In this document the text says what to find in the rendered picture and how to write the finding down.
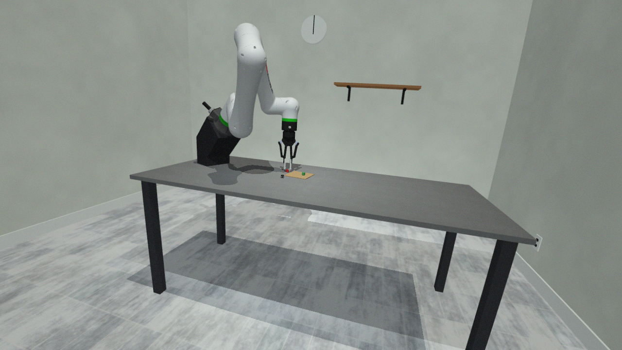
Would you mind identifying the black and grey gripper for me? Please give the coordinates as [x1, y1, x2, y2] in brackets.
[278, 131, 299, 169]

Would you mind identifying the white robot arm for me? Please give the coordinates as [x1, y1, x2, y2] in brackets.
[202, 23, 299, 139]

